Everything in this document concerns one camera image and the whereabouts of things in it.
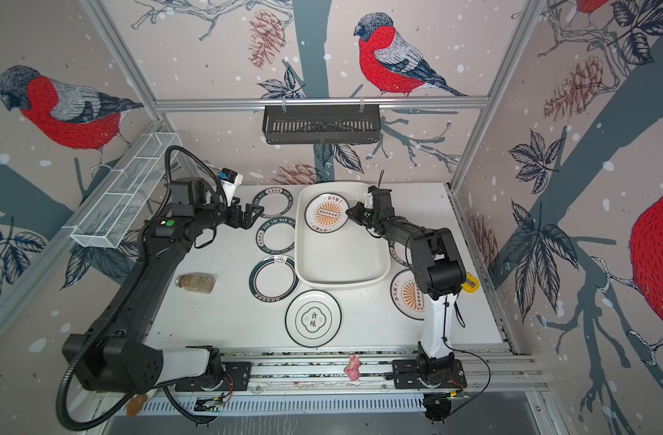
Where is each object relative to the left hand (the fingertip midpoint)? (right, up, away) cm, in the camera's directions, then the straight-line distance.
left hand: (253, 197), depth 76 cm
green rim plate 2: (-1, -14, +31) cm, 34 cm away
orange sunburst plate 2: (+47, -32, +11) cm, 58 cm away
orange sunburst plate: (+20, -5, +25) cm, 33 cm away
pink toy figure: (+29, -47, -4) cm, 55 cm away
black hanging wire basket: (+18, +30, +29) cm, 45 cm away
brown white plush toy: (-28, -54, -8) cm, 61 cm away
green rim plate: (-3, 0, +39) cm, 39 cm away
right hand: (+28, -3, +23) cm, 37 cm away
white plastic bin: (+29, -21, +20) cm, 41 cm away
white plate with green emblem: (+16, -38, +7) cm, 42 cm away
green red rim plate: (+2, -28, +16) cm, 32 cm away
